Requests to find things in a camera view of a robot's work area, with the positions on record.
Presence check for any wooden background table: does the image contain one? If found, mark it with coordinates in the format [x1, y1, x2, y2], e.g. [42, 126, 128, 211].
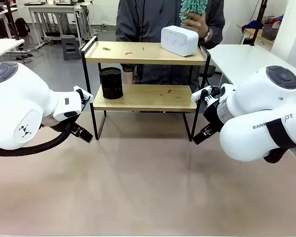
[236, 23, 276, 47]

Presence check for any white work table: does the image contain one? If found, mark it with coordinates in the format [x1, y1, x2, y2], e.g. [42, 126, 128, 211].
[208, 44, 283, 86]

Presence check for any teal chenille duster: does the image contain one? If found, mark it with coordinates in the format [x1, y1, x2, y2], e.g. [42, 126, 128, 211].
[179, 0, 209, 25]

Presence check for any white rounded box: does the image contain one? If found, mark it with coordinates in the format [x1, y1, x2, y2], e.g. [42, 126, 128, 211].
[160, 25, 200, 58]

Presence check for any person's dark grey jacket torso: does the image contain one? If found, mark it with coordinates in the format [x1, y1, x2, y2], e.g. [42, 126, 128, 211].
[115, 0, 225, 94]

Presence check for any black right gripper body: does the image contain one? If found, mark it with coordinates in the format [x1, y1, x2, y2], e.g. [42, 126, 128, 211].
[203, 98, 224, 133]

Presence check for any dark mesh basket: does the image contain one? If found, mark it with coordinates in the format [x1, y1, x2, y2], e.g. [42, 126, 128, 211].
[262, 23, 280, 40]

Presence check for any person's left forearm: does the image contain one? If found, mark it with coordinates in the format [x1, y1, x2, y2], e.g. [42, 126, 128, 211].
[199, 23, 225, 50]

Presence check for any black-framed two-tier wooden shelf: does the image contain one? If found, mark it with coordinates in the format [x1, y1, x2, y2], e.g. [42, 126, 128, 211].
[80, 36, 211, 143]

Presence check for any black stand pole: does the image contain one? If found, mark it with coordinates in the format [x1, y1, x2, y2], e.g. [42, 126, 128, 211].
[251, 0, 269, 46]
[5, 0, 25, 40]

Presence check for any blue cloth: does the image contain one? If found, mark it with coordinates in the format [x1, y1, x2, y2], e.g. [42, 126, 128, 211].
[241, 19, 264, 33]

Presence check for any white-framed background desk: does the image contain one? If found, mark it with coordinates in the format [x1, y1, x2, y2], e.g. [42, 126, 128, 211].
[24, 1, 92, 48]

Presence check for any black backpack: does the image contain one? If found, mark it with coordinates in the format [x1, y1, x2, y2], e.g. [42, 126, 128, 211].
[14, 17, 31, 38]

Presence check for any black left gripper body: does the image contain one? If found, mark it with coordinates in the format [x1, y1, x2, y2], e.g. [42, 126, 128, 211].
[63, 120, 77, 135]

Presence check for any person's left hand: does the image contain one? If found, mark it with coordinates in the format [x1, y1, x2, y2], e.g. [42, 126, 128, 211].
[182, 9, 211, 41]

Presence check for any person's right hand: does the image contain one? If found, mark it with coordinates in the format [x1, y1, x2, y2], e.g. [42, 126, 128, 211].
[124, 71, 135, 85]

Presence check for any black mesh pen holder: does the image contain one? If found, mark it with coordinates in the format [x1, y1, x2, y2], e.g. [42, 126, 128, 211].
[99, 67, 124, 100]

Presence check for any white side table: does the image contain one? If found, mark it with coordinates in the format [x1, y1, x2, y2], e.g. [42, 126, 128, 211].
[0, 38, 25, 64]

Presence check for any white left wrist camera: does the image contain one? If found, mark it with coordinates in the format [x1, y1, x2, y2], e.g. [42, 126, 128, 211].
[73, 85, 94, 102]

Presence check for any black strap on arm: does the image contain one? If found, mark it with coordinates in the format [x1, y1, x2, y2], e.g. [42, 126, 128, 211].
[265, 118, 296, 149]

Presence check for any grey plastic step stool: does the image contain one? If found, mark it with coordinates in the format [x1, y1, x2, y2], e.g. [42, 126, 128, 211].
[61, 35, 81, 61]

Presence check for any black sleeved arm cable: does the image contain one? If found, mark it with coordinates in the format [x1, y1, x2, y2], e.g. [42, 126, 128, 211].
[0, 118, 76, 157]

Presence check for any person's right forearm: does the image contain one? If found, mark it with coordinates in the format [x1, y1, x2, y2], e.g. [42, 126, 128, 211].
[120, 63, 137, 74]

